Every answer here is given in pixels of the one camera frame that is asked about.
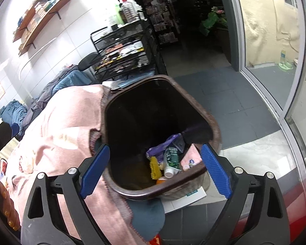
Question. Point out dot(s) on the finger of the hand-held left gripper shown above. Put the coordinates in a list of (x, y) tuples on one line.
[(14, 130)]

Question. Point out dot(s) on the blue-grey bed cushion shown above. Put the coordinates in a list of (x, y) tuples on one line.
[(148, 217)]

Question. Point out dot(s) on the red packet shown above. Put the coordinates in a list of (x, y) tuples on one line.
[(155, 240)]

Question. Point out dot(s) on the black mesh cart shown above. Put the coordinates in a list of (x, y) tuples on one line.
[(148, 38)]

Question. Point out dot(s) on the brown trash bin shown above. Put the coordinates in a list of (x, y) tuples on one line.
[(142, 112)]

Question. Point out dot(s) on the blue massage bed cover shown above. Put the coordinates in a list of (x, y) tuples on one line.
[(71, 79)]

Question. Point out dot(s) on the purple plastic bag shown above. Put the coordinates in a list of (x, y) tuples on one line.
[(158, 149)]

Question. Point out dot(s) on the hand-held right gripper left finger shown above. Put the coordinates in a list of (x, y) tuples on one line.
[(95, 171)]

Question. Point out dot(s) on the orange patterned cloth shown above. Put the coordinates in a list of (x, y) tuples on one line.
[(7, 209)]

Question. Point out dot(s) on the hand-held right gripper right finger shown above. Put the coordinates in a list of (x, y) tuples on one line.
[(216, 171)]

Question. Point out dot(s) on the green potted plant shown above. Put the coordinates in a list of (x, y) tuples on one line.
[(211, 21)]

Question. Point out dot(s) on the pink snack packet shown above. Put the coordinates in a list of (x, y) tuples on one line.
[(191, 158)]

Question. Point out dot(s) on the white curved rod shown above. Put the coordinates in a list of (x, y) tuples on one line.
[(38, 49)]

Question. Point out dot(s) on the pile of cart packets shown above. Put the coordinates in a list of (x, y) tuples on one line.
[(119, 56)]

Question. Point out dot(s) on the green pet bowl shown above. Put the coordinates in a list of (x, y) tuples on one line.
[(287, 66)]

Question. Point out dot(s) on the blue paper sheets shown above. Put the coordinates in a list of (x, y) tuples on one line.
[(127, 83)]

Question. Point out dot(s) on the blue cloth pile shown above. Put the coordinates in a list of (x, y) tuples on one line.
[(12, 112)]

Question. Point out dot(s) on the pink dotted blanket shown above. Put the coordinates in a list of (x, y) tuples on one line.
[(61, 122)]

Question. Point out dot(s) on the yellow sponge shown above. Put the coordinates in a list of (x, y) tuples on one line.
[(155, 168)]

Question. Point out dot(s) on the small water bottle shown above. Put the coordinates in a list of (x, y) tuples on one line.
[(283, 56)]

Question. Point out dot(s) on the green pump bottle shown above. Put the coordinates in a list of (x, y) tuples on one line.
[(117, 14)]

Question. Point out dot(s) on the green tube with white cap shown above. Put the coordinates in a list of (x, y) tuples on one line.
[(172, 158)]

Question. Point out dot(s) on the orange plastic wrapper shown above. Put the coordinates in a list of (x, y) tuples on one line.
[(161, 181)]

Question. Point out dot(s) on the white paper box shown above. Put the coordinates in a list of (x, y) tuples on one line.
[(183, 201)]

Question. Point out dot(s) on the dark display rack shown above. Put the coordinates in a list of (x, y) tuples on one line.
[(163, 23)]

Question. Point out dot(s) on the grey framed glass door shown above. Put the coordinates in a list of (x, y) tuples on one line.
[(234, 30)]

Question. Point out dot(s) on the clear bottle with red cap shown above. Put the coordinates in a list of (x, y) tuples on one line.
[(130, 11)]

